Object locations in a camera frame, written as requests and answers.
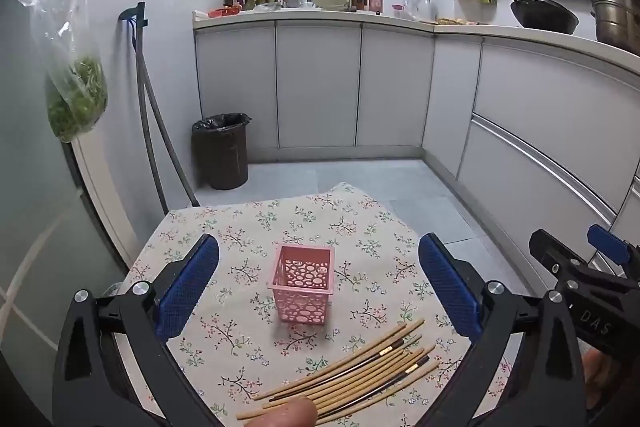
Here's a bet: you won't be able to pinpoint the person's left hand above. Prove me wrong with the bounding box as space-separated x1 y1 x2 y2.
248 397 319 427

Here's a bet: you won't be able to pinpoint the glass sliding door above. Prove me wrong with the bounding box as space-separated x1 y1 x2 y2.
0 0 138 358

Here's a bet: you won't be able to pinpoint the person's right hand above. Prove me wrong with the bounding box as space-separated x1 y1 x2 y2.
582 349 617 408

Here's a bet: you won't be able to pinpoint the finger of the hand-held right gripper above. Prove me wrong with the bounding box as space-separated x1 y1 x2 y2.
587 224 632 264
529 229 591 280

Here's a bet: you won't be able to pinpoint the clear glass jars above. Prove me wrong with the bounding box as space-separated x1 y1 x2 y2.
404 0 434 20

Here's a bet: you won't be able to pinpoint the black wall hook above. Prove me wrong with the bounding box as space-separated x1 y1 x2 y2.
119 2 149 28

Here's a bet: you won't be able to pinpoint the white kitchen base cabinets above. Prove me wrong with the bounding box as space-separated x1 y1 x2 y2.
194 19 640 268

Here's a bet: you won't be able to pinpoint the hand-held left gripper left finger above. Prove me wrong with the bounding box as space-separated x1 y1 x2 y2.
52 234 223 427

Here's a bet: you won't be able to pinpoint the bunch of bamboo chopsticks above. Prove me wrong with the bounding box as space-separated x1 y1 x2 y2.
236 318 441 420

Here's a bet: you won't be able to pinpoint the black trash bin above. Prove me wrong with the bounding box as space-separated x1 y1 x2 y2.
191 113 252 191

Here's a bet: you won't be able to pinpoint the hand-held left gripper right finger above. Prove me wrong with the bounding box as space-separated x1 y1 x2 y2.
417 233 586 427

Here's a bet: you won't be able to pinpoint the grey mop poles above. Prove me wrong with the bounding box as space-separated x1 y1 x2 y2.
132 24 200 214

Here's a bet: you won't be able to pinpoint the floral tablecloth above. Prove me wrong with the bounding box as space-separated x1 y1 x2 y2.
112 181 513 427

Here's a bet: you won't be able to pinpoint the black wok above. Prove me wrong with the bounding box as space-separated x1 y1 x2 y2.
482 0 580 34

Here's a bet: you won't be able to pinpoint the pink perforated plastic basket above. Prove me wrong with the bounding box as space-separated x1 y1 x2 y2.
267 244 335 325

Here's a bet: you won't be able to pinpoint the plastic bag of greens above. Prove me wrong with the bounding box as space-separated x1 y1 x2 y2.
10 0 109 144

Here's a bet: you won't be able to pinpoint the white kitchen countertop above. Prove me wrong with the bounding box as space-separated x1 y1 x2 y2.
192 7 640 58

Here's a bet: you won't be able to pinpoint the stainless steel pot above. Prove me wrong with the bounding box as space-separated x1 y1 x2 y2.
590 0 640 49

